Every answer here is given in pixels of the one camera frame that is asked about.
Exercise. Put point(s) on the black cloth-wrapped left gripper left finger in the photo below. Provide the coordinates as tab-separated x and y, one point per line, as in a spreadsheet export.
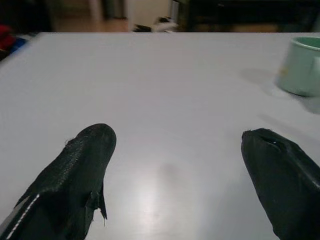
75	175

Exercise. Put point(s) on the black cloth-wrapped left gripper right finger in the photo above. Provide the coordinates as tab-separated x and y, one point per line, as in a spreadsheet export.
282	180

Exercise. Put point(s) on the pale green mug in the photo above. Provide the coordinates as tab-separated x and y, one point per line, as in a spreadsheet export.
300	67

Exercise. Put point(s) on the black and white object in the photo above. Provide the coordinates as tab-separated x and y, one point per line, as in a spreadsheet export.
156	25

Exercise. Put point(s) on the dark low cabinet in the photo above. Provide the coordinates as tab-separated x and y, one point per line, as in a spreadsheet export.
247	15

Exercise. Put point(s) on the red and blue object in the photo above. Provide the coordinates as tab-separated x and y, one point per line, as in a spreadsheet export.
10	41

